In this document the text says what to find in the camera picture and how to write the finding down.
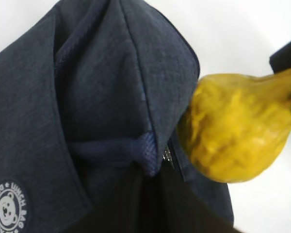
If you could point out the navy blue lunch bag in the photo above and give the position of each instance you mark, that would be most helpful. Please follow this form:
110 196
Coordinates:
93 88

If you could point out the yellow pear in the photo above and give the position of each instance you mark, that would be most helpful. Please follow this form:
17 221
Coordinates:
236 125

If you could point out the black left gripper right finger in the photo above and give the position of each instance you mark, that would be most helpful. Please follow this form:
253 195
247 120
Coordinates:
170 207

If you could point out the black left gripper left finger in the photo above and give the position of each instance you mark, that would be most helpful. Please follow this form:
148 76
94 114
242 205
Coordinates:
120 212

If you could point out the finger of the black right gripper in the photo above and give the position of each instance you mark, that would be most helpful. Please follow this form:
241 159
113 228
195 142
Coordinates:
281 59

